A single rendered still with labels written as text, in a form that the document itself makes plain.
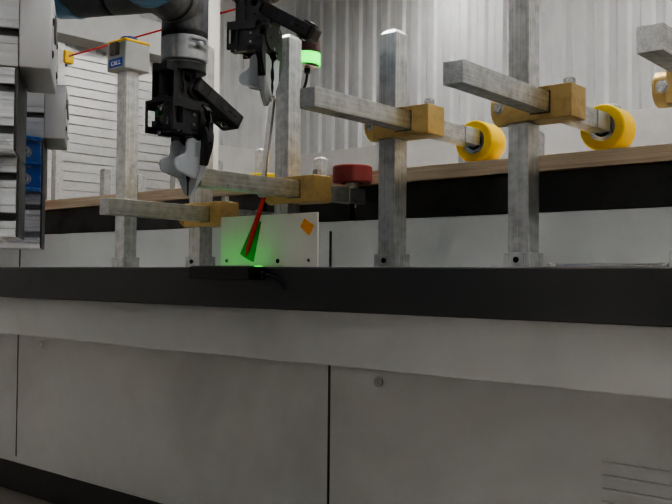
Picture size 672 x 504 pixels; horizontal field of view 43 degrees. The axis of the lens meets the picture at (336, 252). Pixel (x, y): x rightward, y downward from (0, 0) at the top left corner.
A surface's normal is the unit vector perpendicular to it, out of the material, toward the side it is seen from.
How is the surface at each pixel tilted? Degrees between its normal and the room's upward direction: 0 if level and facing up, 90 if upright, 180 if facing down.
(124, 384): 90
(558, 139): 90
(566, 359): 90
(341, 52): 90
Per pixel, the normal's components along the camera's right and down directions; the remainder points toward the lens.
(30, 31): 0.28, -0.03
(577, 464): -0.65, -0.03
